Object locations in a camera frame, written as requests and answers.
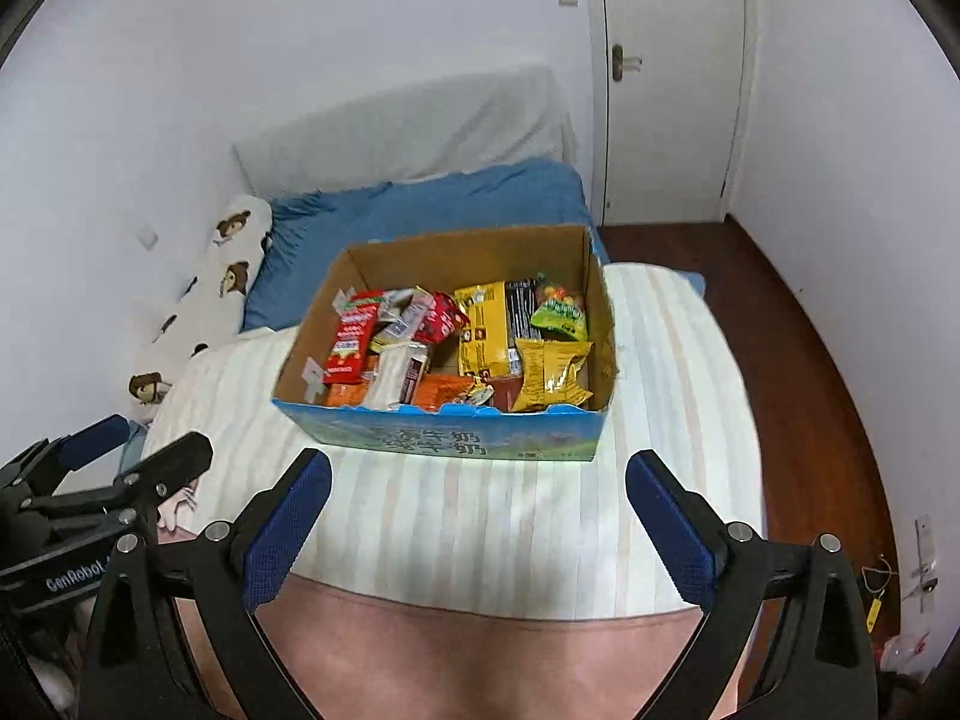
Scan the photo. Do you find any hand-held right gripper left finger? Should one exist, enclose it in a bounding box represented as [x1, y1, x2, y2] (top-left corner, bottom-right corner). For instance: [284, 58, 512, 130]
[78, 448, 334, 720]

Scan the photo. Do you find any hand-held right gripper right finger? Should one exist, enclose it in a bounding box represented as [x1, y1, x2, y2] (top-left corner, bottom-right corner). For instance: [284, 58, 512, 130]
[625, 450, 880, 720]

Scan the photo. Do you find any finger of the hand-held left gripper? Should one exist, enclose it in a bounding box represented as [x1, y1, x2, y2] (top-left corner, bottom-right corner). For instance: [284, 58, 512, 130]
[30, 431, 215, 522]
[0, 414, 133, 496]

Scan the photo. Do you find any cardboard box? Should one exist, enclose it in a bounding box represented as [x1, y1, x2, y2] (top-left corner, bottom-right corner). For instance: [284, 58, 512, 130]
[271, 223, 620, 463]

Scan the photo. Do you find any crinkled yellow snack packet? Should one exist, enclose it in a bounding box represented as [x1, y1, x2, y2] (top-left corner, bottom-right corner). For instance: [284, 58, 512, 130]
[511, 337, 595, 413]

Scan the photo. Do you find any long red white packet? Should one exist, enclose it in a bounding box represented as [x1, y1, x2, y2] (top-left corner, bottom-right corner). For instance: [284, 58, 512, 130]
[324, 290, 386, 383]

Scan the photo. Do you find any dark red snack packet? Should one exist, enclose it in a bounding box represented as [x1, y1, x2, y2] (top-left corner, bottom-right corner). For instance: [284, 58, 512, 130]
[487, 376, 526, 412]

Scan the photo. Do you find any silver white snack packet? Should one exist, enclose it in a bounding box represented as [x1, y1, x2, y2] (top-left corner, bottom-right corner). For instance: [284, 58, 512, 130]
[370, 287, 436, 352]

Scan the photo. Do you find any colourful candy packet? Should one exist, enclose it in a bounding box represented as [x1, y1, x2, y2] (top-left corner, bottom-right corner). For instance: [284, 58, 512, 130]
[530, 274, 590, 346]

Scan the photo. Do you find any small red snack packet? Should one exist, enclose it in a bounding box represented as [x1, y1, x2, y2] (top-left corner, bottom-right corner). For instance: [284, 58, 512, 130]
[416, 291, 472, 346]

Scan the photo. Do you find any bear print pillow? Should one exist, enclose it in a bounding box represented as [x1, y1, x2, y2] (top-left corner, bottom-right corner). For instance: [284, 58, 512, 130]
[127, 195, 275, 425]

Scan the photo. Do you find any large orange snack packet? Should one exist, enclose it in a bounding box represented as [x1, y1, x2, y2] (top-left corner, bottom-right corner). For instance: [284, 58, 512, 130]
[409, 373, 475, 413]

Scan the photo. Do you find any pink cloth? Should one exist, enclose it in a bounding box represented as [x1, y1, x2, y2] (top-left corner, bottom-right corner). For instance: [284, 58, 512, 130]
[180, 574, 751, 720]

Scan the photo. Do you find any clear plastic bag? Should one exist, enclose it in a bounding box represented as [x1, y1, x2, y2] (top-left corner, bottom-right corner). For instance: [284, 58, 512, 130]
[877, 630, 935, 673]

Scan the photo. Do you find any black snack packet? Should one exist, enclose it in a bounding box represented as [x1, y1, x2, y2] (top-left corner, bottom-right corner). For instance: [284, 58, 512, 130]
[504, 277, 542, 352]

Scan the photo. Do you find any blue blanket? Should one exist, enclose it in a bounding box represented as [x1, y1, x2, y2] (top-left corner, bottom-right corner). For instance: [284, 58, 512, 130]
[240, 157, 706, 335]

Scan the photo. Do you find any white covered headboard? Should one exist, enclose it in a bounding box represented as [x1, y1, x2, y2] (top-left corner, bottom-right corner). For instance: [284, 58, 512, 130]
[232, 66, 575, 200]

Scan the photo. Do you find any white door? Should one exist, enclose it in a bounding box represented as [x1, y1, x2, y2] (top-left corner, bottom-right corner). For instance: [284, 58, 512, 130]
[581, 0, 758, 227]

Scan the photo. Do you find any wall socket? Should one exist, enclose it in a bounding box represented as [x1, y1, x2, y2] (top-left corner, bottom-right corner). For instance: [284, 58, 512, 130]
[913, 516, 941, 602]

